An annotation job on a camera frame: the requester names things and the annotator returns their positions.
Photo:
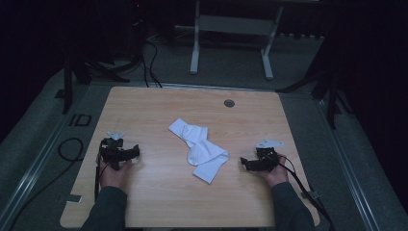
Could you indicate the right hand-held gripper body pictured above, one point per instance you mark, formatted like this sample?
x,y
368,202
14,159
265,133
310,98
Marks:
x,y
268,157

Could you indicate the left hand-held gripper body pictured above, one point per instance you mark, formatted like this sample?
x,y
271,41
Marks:
x,y
110,153

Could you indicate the white sock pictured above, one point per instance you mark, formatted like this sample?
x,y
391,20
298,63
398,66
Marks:
x,y
210,160
187,130

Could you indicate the person's right hand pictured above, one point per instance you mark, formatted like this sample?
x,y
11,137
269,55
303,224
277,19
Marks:
x,y
276,174

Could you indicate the person's left hand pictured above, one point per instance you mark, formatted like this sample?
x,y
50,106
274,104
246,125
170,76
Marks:
x,y
114,176

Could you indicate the grey table grommet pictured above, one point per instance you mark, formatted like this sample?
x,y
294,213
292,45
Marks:
x,y
229,103

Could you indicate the black metal stand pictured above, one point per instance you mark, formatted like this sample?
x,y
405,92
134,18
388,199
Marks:
x,y
332,96
67,86

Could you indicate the grey metal floor rail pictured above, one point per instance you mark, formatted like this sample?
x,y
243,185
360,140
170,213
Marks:
x,y
30,179
351,179

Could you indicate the white metal table frame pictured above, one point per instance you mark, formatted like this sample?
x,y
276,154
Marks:
x,y
235,25

